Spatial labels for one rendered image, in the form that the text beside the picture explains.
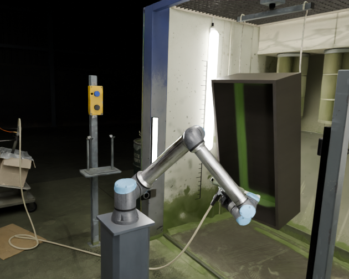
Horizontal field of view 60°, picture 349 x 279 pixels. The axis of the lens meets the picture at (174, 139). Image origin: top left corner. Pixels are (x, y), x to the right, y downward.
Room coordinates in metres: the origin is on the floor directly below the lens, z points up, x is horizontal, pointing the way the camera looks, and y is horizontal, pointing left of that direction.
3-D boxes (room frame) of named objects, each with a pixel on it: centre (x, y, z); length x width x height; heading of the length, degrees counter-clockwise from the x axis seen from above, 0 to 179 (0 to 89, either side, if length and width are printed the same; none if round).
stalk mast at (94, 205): (2.75, 0.75, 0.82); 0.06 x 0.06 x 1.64; 35
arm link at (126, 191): (1.98, 0.32, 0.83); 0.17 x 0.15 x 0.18; 161
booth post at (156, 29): (2.96, 0.21, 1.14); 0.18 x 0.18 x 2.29; 35
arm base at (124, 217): (1.97, 0.33, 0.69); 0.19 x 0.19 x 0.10
